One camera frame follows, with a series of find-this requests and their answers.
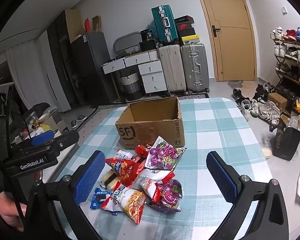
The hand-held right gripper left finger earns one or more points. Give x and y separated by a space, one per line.
90 177

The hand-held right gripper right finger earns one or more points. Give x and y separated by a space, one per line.
222 177

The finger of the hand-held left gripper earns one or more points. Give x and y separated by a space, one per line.
65 140
43 138

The yellow cake packet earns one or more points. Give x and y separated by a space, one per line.
112 181

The blue cookie packet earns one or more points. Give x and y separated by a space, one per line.
98 198

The red chip bag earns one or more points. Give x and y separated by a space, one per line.
122 170

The small white snack packet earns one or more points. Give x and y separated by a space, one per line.
122 154

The orange noodle snack bag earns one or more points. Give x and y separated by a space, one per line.
130 202

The small purple candy bag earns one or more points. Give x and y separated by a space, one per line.
170 195

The small red snack packet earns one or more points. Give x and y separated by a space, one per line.
142 150

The white red-edged snack bag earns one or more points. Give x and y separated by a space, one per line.
150 180

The large purple candy bag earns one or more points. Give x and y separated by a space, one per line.
162 155

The brown cardboard box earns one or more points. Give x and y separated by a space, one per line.
150 132

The person's left hand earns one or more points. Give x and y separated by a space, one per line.
7 210

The grey slipper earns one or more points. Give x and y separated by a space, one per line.
81 117
73 123

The white bowl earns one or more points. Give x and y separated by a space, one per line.
48 113

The dark cloth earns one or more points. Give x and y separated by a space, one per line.
38 107

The beige slipper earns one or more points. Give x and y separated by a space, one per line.
266 152

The black bag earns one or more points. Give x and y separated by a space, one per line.
287 140

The dark glass wardrobe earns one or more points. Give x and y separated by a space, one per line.
62 62

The dark grey fridge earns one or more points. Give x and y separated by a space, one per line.
95 67

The white curtain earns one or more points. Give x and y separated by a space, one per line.
20 62

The scattered group of sneakers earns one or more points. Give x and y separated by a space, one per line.
260 107

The woven laundry basket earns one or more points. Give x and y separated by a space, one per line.
131 85

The small cardboard box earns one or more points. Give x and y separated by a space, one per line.
277 101

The grey doormat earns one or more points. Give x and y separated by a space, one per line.
236 83

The white desk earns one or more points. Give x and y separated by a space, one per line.
130 60

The white drawer cabinet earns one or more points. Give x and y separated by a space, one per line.
152 77

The grey-framed oval mirror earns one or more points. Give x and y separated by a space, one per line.
125 42

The silver suitcase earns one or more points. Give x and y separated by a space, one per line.
193 65

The red box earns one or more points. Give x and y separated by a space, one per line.
87 25

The wooden shoe rack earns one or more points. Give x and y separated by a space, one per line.
290 80

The brown cardboard pieces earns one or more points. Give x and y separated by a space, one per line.
97 23

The beige suitcase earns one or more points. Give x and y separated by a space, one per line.
171 67

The black case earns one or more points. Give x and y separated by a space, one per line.
147 45

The wooden door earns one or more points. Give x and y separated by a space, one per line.
230 50

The black tin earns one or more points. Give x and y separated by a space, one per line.
147 35

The yellow and black shoebox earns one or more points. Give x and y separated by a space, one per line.
189 39

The teal suitcase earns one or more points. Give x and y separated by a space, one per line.
163 22

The red shoebox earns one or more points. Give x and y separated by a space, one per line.
183 26

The flat black shoebox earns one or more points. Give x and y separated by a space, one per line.
183 19

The white light switch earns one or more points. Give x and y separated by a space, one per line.
284 9

